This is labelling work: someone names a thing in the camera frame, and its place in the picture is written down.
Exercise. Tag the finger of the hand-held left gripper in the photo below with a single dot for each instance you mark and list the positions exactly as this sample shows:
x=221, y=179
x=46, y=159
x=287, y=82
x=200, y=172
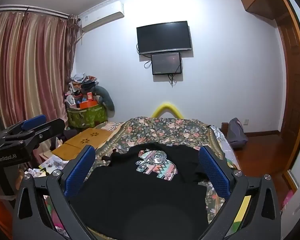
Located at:
x=35, y=121
x=52, y=127

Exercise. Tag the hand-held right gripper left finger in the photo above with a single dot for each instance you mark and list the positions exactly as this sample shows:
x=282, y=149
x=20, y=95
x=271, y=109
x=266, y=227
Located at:
x=80, y=170

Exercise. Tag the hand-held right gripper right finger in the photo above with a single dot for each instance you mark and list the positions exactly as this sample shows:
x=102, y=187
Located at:
x=215, y=172

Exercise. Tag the black elephant print t-shirt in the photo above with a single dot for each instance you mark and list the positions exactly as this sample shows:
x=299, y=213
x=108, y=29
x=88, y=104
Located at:
x=140, y=200

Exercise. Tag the pile of clothes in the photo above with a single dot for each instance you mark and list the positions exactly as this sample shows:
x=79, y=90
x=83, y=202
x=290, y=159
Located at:
x=82, y=85

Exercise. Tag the pile of printed papers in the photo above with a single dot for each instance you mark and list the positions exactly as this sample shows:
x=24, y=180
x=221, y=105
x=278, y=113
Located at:
x=52, y=165

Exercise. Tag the white printed bed sheet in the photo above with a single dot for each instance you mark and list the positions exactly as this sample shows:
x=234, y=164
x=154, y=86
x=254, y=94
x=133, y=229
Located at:
x=225, y=146

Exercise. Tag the bamboo folding table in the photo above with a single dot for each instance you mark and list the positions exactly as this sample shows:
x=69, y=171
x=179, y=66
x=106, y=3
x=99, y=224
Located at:
x=82, y=137

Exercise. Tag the orange box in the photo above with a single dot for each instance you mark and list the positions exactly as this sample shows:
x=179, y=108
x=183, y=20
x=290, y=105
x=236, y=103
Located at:
x=88, y=104

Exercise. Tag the grey bag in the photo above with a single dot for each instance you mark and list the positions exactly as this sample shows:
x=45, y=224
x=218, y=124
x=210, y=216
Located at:
x=236, y=135

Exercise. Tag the pink striped curtain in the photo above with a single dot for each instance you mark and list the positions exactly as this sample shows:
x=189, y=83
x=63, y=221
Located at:
x=27, y=67

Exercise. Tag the grey plush toy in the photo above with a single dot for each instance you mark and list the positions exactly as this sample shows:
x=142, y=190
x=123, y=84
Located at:
x=106, y=100

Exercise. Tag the floral blanket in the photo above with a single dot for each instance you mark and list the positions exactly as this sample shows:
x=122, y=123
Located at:
x=165, y=130

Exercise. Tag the pink bag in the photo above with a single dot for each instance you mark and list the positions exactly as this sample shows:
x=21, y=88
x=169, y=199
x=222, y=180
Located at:
x=288, y=200

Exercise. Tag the yellow curved headboard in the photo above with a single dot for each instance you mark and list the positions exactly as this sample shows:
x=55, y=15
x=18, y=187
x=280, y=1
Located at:
x=167, y=106

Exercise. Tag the small black monitor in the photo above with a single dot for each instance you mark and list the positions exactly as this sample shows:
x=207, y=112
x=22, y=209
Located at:
x=166, y=63

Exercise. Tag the wooden door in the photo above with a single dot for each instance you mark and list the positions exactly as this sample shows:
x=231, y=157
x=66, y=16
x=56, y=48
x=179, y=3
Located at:
x=292, y=80

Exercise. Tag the white air conditioner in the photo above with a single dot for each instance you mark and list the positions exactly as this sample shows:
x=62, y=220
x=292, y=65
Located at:
x=102, y=15

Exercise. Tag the wooden bed post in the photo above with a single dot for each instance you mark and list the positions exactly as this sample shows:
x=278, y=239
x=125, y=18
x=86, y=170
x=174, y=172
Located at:
x=224, y=128

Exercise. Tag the white wall outlet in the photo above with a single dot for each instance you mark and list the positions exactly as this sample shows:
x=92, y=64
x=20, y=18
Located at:
x=245, y=122

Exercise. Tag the curtain rail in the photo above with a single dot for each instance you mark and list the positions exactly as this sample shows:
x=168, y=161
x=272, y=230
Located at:
x=32, y=10

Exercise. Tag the black wall television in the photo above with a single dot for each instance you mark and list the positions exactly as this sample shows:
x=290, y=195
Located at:
x=164, y=37

